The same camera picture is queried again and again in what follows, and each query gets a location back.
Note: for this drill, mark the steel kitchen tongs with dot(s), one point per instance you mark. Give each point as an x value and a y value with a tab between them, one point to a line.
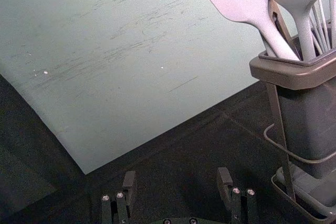
279	24

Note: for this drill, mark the plain pale wall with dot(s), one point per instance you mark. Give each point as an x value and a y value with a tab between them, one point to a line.
105	51

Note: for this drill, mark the dark grey utensil holder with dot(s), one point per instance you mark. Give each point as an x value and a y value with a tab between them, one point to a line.
309	119

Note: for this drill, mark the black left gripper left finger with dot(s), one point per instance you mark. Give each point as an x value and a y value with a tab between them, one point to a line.
126	182

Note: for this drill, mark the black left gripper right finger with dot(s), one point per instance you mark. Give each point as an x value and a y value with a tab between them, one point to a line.
225	182

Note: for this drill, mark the black rack with steel bars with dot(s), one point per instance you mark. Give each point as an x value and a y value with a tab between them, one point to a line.
277	119

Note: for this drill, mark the black table cloth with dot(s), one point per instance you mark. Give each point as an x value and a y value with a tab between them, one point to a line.
183	155

